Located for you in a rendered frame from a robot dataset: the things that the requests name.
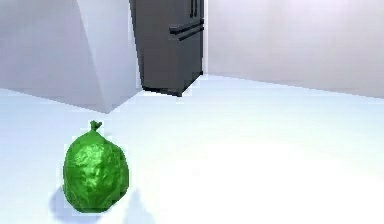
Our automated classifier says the dark grey fridge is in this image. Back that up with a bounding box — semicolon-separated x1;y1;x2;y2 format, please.
129;0;205;98

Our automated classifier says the green tied rubbish bag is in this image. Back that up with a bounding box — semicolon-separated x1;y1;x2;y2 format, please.
62;120;130;214

